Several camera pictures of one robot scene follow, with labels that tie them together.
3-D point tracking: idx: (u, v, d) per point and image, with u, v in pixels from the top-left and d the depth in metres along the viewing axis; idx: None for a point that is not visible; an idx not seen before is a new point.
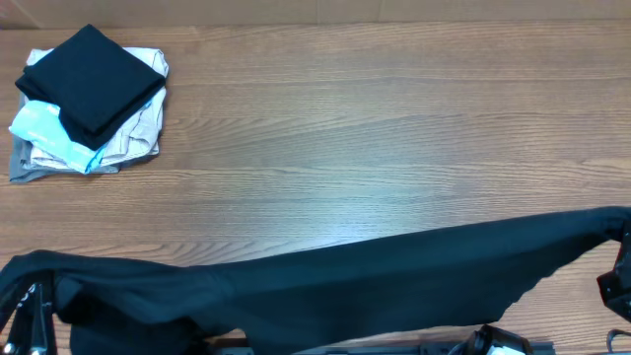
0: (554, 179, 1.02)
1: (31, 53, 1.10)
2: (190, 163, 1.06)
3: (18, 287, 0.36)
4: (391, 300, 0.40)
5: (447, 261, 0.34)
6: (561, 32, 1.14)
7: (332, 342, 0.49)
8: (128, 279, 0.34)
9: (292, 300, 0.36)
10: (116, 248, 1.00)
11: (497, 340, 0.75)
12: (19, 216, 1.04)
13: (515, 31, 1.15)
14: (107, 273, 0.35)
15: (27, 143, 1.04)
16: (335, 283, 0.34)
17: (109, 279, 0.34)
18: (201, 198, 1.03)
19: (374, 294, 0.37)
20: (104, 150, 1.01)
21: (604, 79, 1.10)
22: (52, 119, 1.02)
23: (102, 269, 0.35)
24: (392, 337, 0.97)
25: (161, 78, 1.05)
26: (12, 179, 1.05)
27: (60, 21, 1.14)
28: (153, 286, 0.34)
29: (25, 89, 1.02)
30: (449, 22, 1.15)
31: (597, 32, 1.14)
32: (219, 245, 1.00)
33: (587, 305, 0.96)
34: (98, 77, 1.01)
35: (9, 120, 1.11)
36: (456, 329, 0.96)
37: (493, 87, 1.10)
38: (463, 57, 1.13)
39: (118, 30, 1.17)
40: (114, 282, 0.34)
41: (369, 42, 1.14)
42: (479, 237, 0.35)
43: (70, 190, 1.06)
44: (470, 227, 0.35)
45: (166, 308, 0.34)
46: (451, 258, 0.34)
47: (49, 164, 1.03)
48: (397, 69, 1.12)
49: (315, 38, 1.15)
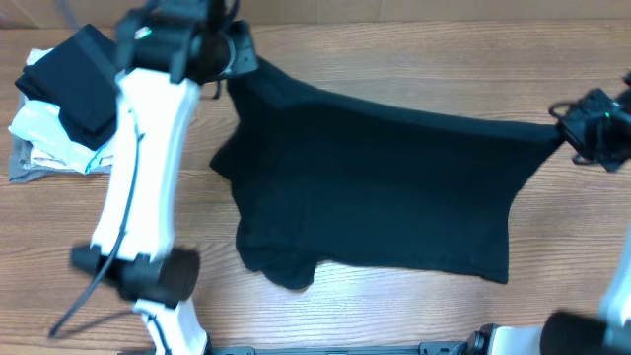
0: (554, 179, 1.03)
1: (31, 53, 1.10)
2: (190, 163, 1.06)
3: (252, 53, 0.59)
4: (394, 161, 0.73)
5: (467, 127, 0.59)
6: (562, 32, 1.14)
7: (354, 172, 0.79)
8: (279, 86, 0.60)
9: (348, 116, 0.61)
10: None
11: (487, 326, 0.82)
12: (20, 215, 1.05)
13: (515, 30, 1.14)
14: (289, 81, 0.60)
15: (27, 143, 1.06)
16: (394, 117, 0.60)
17: (290, 84, 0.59)
18: (201, 199, 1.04)
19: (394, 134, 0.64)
20: (104, 150, 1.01)
21: (605, 79, 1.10)
22: (52, 119, 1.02)
23: (288, 83, 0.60)
24: (392, 337, 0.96)
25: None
26: (12, 179, 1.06)
27: (60, 20, 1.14)
28: (287, 85, 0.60)
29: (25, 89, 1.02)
30: (450, 22, 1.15)
31: (598, 31, 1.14)
32: (220, 245, 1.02)
33: (588, 306, 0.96)
34: (98, 77, 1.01)
35: (9, 120, 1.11)
36: (455, 329, 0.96)
37: (494, 87, 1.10)
38: (463, 57, 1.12)
39: None
40: (287, 85, 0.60)
41: (369, 41, 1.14)
42: (491, 125, 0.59)
43: (70, 189, 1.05)
44: (500, 125, 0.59)
45: (283, 95, 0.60)
46: (478, 127, 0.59)
47: (49, 164, 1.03)
48: (397, 69, 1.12)
49: (315, 38, 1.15)
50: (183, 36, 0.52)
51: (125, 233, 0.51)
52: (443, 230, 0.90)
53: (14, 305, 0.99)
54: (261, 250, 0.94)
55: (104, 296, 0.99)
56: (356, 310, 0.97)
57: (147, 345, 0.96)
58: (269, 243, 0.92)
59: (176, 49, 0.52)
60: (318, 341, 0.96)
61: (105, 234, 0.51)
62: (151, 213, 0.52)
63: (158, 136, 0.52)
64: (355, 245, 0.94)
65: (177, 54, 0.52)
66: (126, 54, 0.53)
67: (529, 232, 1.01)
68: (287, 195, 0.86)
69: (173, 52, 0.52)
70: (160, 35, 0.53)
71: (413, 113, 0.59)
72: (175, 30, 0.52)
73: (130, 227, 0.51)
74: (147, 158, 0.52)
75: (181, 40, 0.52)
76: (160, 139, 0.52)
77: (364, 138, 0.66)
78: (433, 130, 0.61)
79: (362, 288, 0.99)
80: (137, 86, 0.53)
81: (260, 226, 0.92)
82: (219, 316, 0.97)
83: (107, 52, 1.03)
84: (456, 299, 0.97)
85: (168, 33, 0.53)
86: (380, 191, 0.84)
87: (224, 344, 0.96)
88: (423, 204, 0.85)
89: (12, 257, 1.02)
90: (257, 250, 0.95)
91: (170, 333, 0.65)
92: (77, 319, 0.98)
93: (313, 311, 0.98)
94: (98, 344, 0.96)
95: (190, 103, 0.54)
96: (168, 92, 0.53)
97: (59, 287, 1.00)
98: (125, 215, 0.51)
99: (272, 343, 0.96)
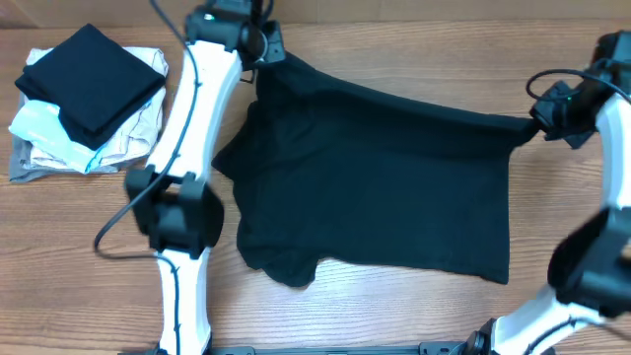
0: (555, 179, 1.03)
1: (31, 53, 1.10)
2: None
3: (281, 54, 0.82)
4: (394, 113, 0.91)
5: (452, 114, 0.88)
6: (562, 31, 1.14)
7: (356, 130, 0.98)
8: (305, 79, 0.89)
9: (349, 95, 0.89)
10: (116, 248, 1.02)
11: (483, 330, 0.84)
12: (20, 215, 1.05)
13: (515, 30, 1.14)
14: (309, 79, 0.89)
15: (27, 144, 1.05)
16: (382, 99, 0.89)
17: (312, 79, 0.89)
18: None
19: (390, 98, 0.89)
20: (104, 150, 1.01)
21: None
22: (52, 119, 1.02)
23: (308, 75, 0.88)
24: (392, 337, 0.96)
25: (161, 78, 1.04)
26: (11, 179, 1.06)
27: (60, 20, 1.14)
28: (311, 77, 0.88)
29: (26, 89, 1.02)
30: (449, 21, 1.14)
31: (598, 30, 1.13)
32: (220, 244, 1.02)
33: None
34: (98, 76, 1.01)
35: (9, 120, 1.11)
36: (455, 329, 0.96)
37: (494, 86, 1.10)
38: (463, 57, 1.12)
39: (118, 29, 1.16)
40: (310, 80, 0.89)
41: (369, 41, 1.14)
42: (474, 115, 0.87)
43: (70, 189, 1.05)
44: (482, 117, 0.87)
45: (309, 86, 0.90)
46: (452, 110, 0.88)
47: (49, 164, 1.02)
48: (397, 68, 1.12)
49: (314, 38, 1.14)
50: (239, 27, 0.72)
51: (177, 155, 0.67)
52: (440, 208, 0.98)
53: (14, 305, 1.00)
54: (261, 249, 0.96)
55: (104, 296, 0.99)
56: (356, 310, 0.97)
57: (147, 345, 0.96)
58: (269, 241, 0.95)
59: (233, 35, 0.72)
60: (318, 341, 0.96)
61: (161, 159, 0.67)
62: (201, 143, 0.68)
63: (212, 87, 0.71)
64: (357, 245, 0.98)
65: (234, 37, 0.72)
66: (194, 30, 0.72)
67: (529, 232, 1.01)
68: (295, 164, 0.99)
69: (229, 35, 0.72)
70: (221, 21, 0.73)
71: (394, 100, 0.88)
72: (230, 21, 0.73)
73: (181, 151, 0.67)
74: (201, 101, 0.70)
75: (238, 29, 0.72)
76: (210, 97, 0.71)
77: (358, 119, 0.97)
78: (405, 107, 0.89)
79: (362, 288, 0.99)
80: (199, 53, 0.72)
81: (260, 223, 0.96)
82: (219, 316, 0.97)
83: (108, 52, 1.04)
84: (456, 298, 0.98)
85: (227, 23, 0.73)
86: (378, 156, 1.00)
87: (225, 344, 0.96)
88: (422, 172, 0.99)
89: (13, 257, 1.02)
90: (256, 250, 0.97)
91: (184, 303, 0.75)
92: (77, 318, 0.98)
93: (312, 310, 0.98)
94: (98, 343, 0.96)
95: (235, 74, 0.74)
96: (222, 60, 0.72)
97: (60, 287, 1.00)
98: (179, 142, 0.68)
99: (272, 343, 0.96)
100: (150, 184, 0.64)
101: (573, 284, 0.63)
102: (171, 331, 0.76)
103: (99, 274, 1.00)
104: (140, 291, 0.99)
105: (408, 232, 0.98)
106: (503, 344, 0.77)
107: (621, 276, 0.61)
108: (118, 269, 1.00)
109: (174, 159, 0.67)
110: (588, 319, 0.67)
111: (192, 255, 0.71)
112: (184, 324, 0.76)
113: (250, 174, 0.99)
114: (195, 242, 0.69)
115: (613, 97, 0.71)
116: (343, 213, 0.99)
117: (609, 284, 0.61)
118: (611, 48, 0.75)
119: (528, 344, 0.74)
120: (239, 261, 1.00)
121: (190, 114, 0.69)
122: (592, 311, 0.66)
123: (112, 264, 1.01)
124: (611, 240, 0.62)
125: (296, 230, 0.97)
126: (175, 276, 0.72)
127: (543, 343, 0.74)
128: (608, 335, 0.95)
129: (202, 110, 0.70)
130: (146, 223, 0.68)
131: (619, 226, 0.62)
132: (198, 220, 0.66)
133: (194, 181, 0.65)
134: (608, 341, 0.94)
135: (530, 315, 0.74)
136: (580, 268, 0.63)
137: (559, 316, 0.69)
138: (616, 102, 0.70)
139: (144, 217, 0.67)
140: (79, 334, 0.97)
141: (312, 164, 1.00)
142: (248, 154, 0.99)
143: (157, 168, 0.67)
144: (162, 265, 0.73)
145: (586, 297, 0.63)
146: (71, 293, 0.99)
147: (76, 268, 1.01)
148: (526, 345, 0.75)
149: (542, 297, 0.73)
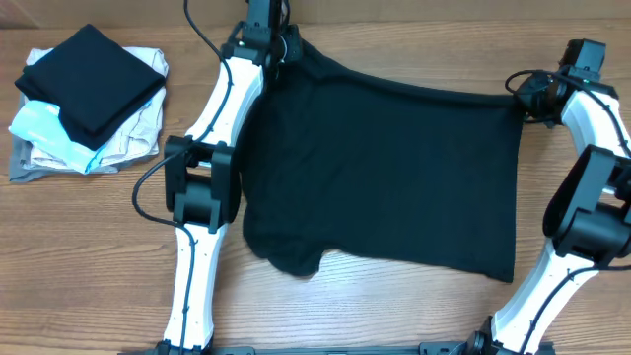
0: (555, 179, 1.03)
1: (31, 53, 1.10)
2: None
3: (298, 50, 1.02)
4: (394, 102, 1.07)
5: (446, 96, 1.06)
6: (562, 32, 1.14)
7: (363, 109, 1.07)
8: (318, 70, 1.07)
9: (356, 87, 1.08)
10: (116, 248, 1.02)
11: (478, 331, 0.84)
12: (19, 216, 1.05)
13: (515, 30, 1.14)
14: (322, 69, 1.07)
15: (27, 143, 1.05)
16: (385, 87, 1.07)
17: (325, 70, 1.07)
18: None
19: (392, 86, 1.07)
20: (104, 151, 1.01)
21: (605, 79, 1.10)
22: (52, 119, 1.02)
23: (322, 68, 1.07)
24: (392, 337, 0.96)
25: (161, 78, 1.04)
26: (12, 179, 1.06)
27: (61, 20, 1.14)
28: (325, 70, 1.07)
29: (25, 89, 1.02)
30: (450, 22, 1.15)
31: (598, 31, 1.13)
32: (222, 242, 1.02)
33: (587, 306, 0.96)
34: (98, 77, 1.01)
35: (10, 120, 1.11)
36: (456, 329, 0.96)
37: (494, 87, 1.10)
38: (463, 57, 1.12)
39: (118, 29, 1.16)
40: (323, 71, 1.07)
41: (369, 42, 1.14)
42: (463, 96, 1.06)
43: (70, 189, 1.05)
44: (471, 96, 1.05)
45: (322, 74, 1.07)
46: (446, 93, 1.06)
47: (49, 164, 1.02)
48: (397, 68, 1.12)
49: (315, 38, 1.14)
50: (263, 54, 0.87)
51: (211, 129, 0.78)
52: (443, 193, 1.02)
53: (14, 306, 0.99)
54: (267, 241, 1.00)
55: (104, 296, 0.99)
56: (356, 310, 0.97)
57: (147, 345, 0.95)
58: (275, 229, 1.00)
59: (257, 58, 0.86)
60: (318, 340, 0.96)
61: (197, 129, 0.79)
62: (232, 124, 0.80)
63: (242, 86, 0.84)
64: (364, 227, 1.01)
65: (259, 59, 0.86)
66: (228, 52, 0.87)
67: (530, 232, 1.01)
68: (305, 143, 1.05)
69: (253, 59, 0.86)
70: (249, 46, 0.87)
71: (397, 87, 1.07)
72: (256, 47, 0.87)
73: (216, 127, 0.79)
74: (234, 94, 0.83)
75: (262, 54, 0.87)
76: (241, 92, 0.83)
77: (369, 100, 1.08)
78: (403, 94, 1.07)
79: (362, 288, 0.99)
80: (233, 63, 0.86)
81: (267, 213, 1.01)
82: (220, 314, 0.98)
83: (108, 52, 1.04)
84: (456, 299, 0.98)
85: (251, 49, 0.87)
86: (384, 142, 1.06)
87: (224, 344, 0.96)
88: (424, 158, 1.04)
89: (12, 257, 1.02)
90: (261, 241, 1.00)
91: (195, 283, 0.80)
92: (77, 318, 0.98)
93: (314, 309, 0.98)
94: (98, 343, 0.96)
95: (259, 84, 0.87)
96: (249, 68, 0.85)
97: (60, 287, 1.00)
98: (215, 119, 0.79)
99: (273, 343, 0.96)
100: (187, 145, 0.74)
101: (566, 229, 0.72)
102: (179, 313, 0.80)
103: (100, 274, 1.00)
104: (140, 291, 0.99)
105: (414, 226, 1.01)
106: (505, 331, 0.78)
107: (608, 221, 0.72)
108: (118, 269, 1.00)
109: (208, 132, 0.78)
110: (585, 268, 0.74)
111: (209, 229, 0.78)
112: (192, 309, 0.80)
113: (261, 167, 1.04)
114: (215, 211, 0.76)
115: (573, 94, 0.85)
116: (349, 203, 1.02)
117: (597, 228, 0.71)
118: (576, 54, 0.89)
119: (531, 320, 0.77)
120: (241, 260, 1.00)
121: (223, 104, 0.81)
122: (585, 259, 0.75)
123: (112, 264, 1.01)
124: (592, 175, 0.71)
125: (303, 220, 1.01)
126: (192, 249, 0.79)
127: (545, 316, 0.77)
128: (609, 336, 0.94)
129: (233, 102, 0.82)
130: (176, 188, 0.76)
131: (600, 160, 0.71)
132: (223, 185, 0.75)
133: (224, 149, 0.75)
134: (608, 341, 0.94)
135: (526, 289, 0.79)
136: (572, 213, 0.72)
137: (559, 274, 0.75)
138: (576, 95, 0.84)
139: (175, 181, 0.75)
140: (79, 334, 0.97)
141: (320, 159, 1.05)
142: (259, 149, 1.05)
143: (195, 137, 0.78)
144: (181, 238, 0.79)
145: (578, 243, 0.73)
146: (71, 293, 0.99)
147: (76, 268, 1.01)
148: (529, 322, 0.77)
149: (535, 269, 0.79)
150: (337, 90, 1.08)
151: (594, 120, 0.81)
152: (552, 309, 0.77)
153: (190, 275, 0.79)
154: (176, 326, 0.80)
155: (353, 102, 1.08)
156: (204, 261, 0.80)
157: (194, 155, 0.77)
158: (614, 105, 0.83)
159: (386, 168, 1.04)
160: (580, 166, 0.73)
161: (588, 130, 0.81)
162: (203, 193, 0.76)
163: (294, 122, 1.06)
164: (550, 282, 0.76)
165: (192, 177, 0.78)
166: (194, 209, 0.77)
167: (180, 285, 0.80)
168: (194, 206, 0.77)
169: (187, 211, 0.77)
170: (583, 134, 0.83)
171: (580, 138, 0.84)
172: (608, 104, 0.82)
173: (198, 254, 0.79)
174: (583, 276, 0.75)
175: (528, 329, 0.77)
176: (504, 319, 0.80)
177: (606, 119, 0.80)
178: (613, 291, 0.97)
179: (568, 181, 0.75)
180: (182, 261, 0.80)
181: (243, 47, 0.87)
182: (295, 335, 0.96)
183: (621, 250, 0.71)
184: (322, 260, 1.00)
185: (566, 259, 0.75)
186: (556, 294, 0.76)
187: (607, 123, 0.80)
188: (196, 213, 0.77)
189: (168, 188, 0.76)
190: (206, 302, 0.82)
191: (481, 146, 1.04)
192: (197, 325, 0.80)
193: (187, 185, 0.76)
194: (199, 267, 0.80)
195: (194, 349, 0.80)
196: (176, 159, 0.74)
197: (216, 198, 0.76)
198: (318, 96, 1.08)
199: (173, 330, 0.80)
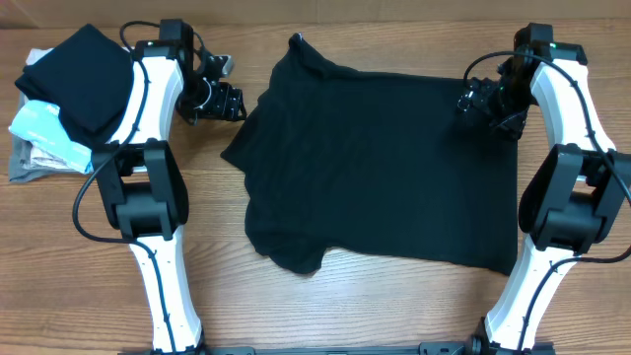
0: None
1: (31, 53, 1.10)
2: (190, 164, 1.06)
3: (301, 45, 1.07)
4: (395, 99, 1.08)
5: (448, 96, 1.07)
6: (562, 31, 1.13)
7: (365, 106, 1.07)
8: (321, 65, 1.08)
9: (358, 84, 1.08)
10: (116, 248, 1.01)
11: (475, 334, 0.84)
12: (19, 216, 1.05)
13: (515, 30, 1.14)
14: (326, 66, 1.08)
15: (27, 143, 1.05)
16: (386, 87, 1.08)
17: (328, 65, 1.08)
18: (201, 199, 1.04)
19: (394, 84, 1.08)
20: None
21: (605, 78, 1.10)
22: (52, 119, 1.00)
23: (324, 63, 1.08)
24: (392, 337, 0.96)
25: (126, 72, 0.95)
26: (11, 179, 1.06)
27: (60, 20, 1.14)
28: (327, 65, 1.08)
29: (26, 89, 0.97)
30: (450, 21, 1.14)
31: (598, 31, 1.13)
32: (219, 245, 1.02)
33: (588, 305, 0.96)
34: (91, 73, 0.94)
35: (9, 120, 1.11)
36: (456, 330, 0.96)
37: None
38: (463, 57, 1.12)
39: (118, 30, 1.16)
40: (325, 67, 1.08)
41: (369, 42, 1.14)
42: None
43: (70, 189, 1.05)
44: None
45: (324, 69, 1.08)
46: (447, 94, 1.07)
47: (49, 164, 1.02)
48: (397, 68, 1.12)
49: (314, 38, 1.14)
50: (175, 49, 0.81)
51: (137, 129, 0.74)
52: (444, 189, 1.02)
53: (15, 306, 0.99)
54: (268, 236, 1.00)
55: (104, 296, 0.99)
56: (356, 310, 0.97)
57: (147, 345, 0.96)
58: (277, 226, 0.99)
59: (170, 55, 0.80)
60: (319, 341, 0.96)
61: (122, 133, 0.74)
62: (157, 118, 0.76)
63: (160, 85, 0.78)
64: (365, 224, 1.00)
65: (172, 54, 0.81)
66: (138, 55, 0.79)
67: None
68: (308, 139, 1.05)
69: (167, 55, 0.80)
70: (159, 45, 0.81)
71: (397, 86, 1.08)
72: (167, 44, 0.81)
73: (141, 126, 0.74)
74: (153, 97, 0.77)
75: (175, 49, 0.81)
76: (159, 90, 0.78)
77: (372, 97, 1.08)
78: (402, 92, 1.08)
79: (362, 288, 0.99)
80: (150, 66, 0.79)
81: (268, 210, 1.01)
82: (218, 316, 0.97)
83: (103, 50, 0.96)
84: (456, 299, 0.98)
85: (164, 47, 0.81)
86: (385, 138, 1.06)
87: (223, 345, 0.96)
88: (424, 154, 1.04)
89: (12, 258, 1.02)
90: (263, 238, 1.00)
91: (169, 289, 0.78)
92: (77, 319, 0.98)
93: (314, 309, 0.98)
94: (99, 343, 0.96)
95: (179, 79, 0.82)
96: (166, 63, 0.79)
97: (60, 287, 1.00)
98: (138, 117, 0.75)
99: (273, 343, 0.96)
100: (113, 153, 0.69)
101: (541, 225, 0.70)
102: (162, 321, 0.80)
103: (100, 273, 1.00)
104: (140, 291, 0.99)
105: (416, 224, 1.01)
106: (500, 332, 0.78)
107: (577, 211, 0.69)
108: (118, 269, 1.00)
109: (134, 133, 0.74)
110: (565, 259, 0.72)
111: (165, 237, 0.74)
112: (174, 315, 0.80)
113: (264, 165, 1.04)
114: (165, 212, 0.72)
115: (540, 66, 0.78)
116: (351, 200, 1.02)
117: (573, 218, 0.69)
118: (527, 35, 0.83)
119: (524, 318, 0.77)
120: (239, 260, 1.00)
121: (144, 99, 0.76)
122: (563, 248, 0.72)
123: (111, 264, 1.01)
124: (561, 176, 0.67)
125: (304, 217, 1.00)
126: (153, 261, 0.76)
127: (535, 309, 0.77)
128: (609, 336, 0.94)
129: (154, 104, 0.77)
130: (114, 200, 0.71)
131: (565, 162, 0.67)
132: (162, 180, 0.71)
133: (156, 145, 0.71)
134: (608, 341, 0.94)
135: (514, 286, 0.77)
136: (544, 213, 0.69)
137: (542, 270, 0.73)
138: (542, 69, 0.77)
139: (111, 191, 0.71)
140: (79, 334, 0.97)
141: (322, 156, 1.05)
142: (262, 146, 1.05)
143: (121, 142, 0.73)
144: (139, 252, 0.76)
145: (555, 235, 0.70)
146: (71, 293, 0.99)
147: (76, 268, 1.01)
148: (522, 319, 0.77)
149: (519, 263, 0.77)
150: (339, 86, 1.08)
151: (561, 100, 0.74)
152: (542, 300, 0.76)
153: (161, 284, 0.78)
154: (163, 335, 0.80)
155: (356, 99, 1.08)
156: (168, 268, 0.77)
157: (126, 160, 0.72)
158: (584, 83, 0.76)
159: (388, 164, 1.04)
160: (548, 166, 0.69)
161: (557, 112, 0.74)
162: (146, 202, 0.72)
163: (296, 119, 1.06)
164: (534, 276, 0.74)
165: (133, 185, 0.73)
166: (141, 219, 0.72)
167: (153, 296, 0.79)
168: (140, 216, 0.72)
169: (135, 223, 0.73)
170: (551, 115, 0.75)
171: (548, 118, 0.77)
172: (577, 80, 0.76)
173: (161, 262, 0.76)
174: (564, 266, 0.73)
175: (522, 326, 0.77)
176: (497, 319, 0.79)
177: (574, 101, 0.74)
178: (614, 291, 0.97)
179: (538, 178, 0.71)
180: (147, 273, 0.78)
181: (152, 46, 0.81)
182: (295, 335, 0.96)
183: (595, 238, 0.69)
184: (322, 260, 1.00)
185: (546, 252, 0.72)
186: (542, 286, 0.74)
187: (575, 105, 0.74)
188: (144, 223, 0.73)
189: (106, 203, 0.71)
190: (185, 303, 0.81)
191: (483, 146, 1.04)
192: (183, 328, 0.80)
193: (127, 195, 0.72)
194: (167, 274, 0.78)
195: (187, 350, 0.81)
196: (106, 171, 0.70)
197: (160, 200, 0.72)
198: (321, 92, 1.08)
199: (162, 340, 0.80)
